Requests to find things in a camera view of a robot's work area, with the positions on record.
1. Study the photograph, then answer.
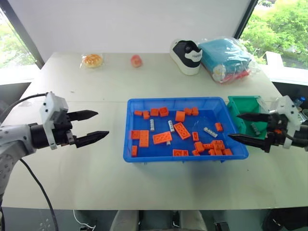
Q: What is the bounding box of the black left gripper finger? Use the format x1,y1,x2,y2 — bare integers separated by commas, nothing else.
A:
73,131,110,148
68,110,99,122

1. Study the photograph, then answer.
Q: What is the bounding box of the blue plastic tray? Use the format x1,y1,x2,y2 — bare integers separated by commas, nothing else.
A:
123,97,250,164

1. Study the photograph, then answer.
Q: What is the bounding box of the teal folded towel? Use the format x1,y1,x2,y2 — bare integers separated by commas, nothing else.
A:
199,39,252,76

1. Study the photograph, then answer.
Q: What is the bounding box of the long orange building block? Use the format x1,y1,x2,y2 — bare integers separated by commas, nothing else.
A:
173,122,192,141
152,131,173,145
139,129,150,148
172,149,190,157

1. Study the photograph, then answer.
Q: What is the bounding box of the grey rounded shape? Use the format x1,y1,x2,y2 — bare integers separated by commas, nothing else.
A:
179,210,208,231
110,210,141,231

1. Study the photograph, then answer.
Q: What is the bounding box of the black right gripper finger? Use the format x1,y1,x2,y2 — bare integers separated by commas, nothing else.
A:
236,112,270,122
228,133,272,154

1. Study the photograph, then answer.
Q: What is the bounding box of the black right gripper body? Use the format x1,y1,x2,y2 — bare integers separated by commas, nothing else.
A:
266,113,291,145

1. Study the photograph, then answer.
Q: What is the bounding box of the bread in plastic wrap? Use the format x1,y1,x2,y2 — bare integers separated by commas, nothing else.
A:
80,53,105,69

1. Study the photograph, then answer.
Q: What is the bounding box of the pink peach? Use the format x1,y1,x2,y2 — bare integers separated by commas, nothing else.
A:
130,54,143,68

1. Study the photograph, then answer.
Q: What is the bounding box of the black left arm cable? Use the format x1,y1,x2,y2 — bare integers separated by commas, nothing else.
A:
0,93,48,121

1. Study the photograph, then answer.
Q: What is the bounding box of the green plastic bin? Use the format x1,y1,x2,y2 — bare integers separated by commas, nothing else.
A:
227,95,269,141

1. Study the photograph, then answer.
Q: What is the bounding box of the red folded cloth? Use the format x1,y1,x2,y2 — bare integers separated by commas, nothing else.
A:
220,70,251,84

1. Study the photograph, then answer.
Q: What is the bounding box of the thin white cable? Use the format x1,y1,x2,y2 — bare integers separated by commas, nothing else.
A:
73,209,97,230

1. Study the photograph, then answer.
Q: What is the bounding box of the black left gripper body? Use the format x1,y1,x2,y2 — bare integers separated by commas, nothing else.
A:
52,112,77,147

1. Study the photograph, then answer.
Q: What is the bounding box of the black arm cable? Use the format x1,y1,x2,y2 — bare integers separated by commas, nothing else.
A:
285,132,308,145
0,93,48,121

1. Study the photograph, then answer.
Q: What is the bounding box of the black window frame post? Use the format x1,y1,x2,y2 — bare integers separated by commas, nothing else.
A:
4,0,45,70
235,0,260,39

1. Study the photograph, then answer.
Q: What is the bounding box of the black bag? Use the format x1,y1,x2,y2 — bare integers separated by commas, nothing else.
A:
261,208,308,231

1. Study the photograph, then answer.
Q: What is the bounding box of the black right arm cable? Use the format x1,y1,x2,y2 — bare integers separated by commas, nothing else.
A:
285,132,308,145

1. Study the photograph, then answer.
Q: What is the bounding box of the white and black sneaker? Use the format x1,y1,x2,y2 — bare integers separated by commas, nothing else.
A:
169,38,204,76

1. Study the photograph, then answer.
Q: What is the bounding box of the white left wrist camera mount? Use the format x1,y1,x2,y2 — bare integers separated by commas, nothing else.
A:
39,91,70,150

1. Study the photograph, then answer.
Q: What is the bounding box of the clear plastic bag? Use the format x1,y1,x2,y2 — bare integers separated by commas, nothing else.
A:
197,36,262,85

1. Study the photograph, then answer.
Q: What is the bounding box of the clear water bottle blue cap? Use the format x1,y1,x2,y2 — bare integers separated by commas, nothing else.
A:
292,96,307,107

